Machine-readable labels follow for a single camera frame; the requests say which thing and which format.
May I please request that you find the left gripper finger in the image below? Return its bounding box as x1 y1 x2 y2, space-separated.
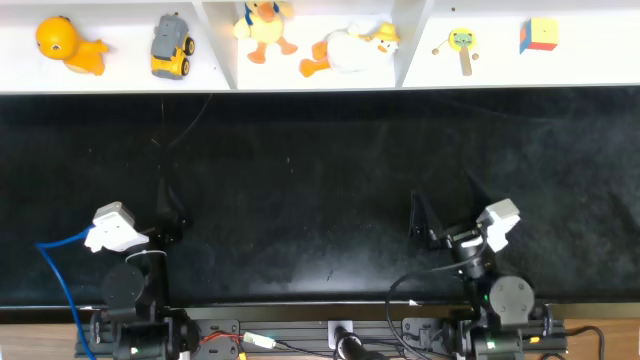
153 169 189 237

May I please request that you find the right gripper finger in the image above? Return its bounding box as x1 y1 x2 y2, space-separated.
408 189 444 250
465 171 494 218

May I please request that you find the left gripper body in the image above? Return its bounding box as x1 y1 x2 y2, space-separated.
143 227 176 250

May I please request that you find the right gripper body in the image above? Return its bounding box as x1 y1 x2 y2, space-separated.
438 222 484 252

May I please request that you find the yellow wooden rattle drum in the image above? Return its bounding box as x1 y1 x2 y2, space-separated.
431 27 481 78

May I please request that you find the grey and yellow toy truck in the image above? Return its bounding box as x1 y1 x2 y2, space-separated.
150 13 196 81

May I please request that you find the many-coloured puzzle cube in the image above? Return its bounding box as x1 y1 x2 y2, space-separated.
518 17 560 55

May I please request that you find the yellow rubber duck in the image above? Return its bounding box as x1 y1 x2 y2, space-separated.
34 15 110 77

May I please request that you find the white shelf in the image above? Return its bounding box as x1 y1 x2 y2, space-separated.
0 0 640 95

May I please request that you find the white plush duck yellow hat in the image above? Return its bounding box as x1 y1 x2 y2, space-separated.
298 21 401 79

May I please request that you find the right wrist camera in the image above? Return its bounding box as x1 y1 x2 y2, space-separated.
474 197 522 254

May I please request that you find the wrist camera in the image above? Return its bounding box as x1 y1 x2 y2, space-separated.
83 201 151 254
474 197 522 254

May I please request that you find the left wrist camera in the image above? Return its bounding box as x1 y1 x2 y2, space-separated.
83 201 151 254

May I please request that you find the black cable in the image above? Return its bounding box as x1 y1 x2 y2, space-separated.
384 238 490 360

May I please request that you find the blue cable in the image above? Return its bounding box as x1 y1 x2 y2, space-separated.
34 225 99 360

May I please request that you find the mounting rail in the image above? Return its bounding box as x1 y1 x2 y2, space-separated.
74 305 606 360

